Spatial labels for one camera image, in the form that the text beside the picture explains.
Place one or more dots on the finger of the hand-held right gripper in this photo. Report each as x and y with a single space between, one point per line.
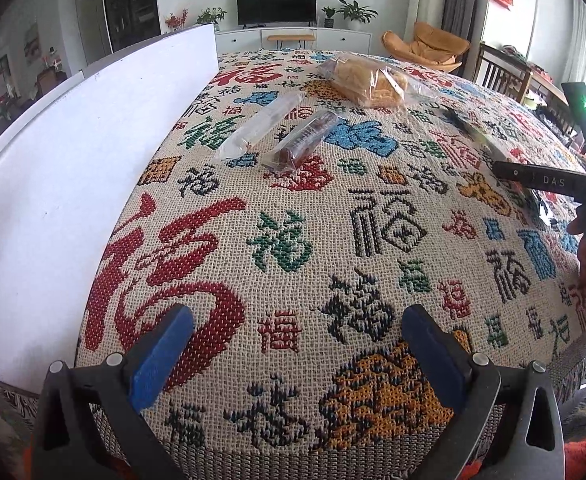
548 179

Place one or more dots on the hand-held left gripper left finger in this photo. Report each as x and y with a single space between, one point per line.
165 350

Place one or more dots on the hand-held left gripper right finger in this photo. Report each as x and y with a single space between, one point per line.
433 355

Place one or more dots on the white cardboard box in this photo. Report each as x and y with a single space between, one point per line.
73 185

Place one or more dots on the bagged bread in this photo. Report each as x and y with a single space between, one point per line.
368 80

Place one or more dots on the clear sausage packet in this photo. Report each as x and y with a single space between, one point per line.
258 127

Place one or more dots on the dark sausage packet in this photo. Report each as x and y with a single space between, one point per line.
303 140

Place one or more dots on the dark wooden chair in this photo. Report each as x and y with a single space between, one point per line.
503 72
558 117

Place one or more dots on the printed woven blanket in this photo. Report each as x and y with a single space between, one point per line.
373 260

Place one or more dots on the grey curtain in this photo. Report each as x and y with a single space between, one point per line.
465 5

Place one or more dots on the orange lounge chair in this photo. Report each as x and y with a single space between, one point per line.
428 45

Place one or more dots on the white television cabinet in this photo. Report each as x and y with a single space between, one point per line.
343 40

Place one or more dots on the large leafy potted plant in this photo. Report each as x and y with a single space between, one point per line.
355 12

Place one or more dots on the small potted plant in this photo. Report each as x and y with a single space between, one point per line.
328 17

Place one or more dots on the wooden bench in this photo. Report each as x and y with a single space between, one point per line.
290 37

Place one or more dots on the dining table with chairs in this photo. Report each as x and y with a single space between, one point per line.
43 80

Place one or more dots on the black television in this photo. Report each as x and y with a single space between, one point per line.
277 6

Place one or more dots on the white door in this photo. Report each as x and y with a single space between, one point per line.
92 30

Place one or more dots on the red flower vase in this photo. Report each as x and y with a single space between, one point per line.
175 21

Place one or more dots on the green potted plant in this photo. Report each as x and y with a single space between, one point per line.
212 17

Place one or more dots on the dark glass cabinet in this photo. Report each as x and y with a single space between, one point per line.
130 5

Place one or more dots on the framed wall picture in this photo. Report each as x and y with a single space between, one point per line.
32 42

